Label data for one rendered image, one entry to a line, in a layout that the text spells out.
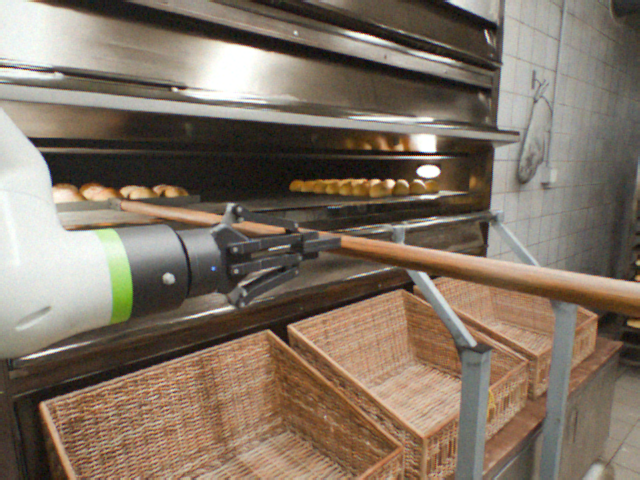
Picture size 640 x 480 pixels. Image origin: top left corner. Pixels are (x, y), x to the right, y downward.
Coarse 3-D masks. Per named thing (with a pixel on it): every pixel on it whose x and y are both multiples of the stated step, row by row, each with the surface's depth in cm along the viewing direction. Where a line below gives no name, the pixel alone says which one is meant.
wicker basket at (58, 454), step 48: (96, 384) 90; (144, 384) 96; (192, 384) 104; (240, 384) 112; (288, 384) 115; (48, 432) 78; (96, 432) 89; (144, 432) 95; (192, 432) 102; (240, 432) 110; (288, 432) 117; (336, 432) 103; (384, 432) 92
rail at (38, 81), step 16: (0, 80) 65; (16, 80) 66; (32, 80) 67; (48, 80) 69; (64, 80) 70; (128, 96) 77; (144, 96) 78; (160, 96) 80; (176, 96) 82; (192, 96) 85; (208, 96) 87; (288, 112) 100; (304, 112) 103; (320, 112) 107; (336, 112) 110; (448, 128) 145; (464, 128) 151; (480, 128) 158; (496, 128) 167
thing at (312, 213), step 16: (288, 208) 128; (304, 208) 128; (320, 208) 130; (336, 208) 135; (352, 208) 139; (368, 208) 145; (384, 208) 150; (400, 208) 156; (416, 208) 163; (80, 224) 92; (96, 224) 92; (112, 224) 92; (128, 224) 93; (144, 224) 96; (176, 224) 101; (192, 224) 103
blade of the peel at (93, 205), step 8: (96, 200) 121; (104, 200) 122; (136, 200) 129; (144, 200) 130; (152, 200) 132; (160, 200) 134; (168, 200) 136; (176, 200) 138; (184, 200) 139; (192, 200) 141; (56, 208) 114; (64, 208) 116; (72, 208) 117; (80, 208) 118; (88, 208) 120; (96, 208) 121; (104, 208) 123
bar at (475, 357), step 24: (456, 216) 113; (480, 216) 120; (384, 240) 97; (504, 240) 126; (528, 264) 122; (432, 288) 91; (576, 312) 116; (456, 336) 87; (480, 360) 83; (552, 360) 120; (480, 384) 84; (552, 384) 121; (480, 408) 85; (552, 408) 121; (480, 432) 87; (552, 432) 122; (456, 456) 90; (480, 456) 88; (552, 456) 123
